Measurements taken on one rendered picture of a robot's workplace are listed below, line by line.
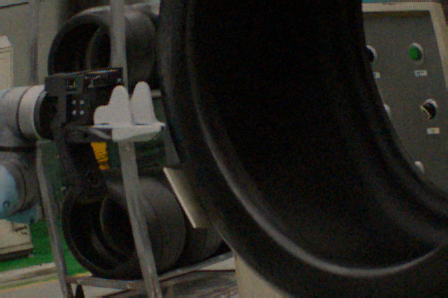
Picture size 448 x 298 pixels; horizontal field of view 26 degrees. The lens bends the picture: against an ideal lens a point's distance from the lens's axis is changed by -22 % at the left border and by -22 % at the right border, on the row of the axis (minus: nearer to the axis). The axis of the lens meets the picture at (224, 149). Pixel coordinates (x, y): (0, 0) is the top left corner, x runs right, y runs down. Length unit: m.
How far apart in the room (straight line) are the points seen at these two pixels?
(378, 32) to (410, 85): 0.11
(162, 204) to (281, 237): 3.81
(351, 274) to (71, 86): 0.50
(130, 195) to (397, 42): 2.97
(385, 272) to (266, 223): 0.15
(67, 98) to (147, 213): 3.43
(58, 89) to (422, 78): 0.66
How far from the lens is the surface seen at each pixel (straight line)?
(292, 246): 0.96
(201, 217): 1.05
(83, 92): 1.24
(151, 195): 4.75
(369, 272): 0.91
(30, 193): 1.39
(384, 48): 1.75
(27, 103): 1.35
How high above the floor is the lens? 1.14
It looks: 3 degrees down
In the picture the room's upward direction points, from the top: 8 degrees counter-clockwise
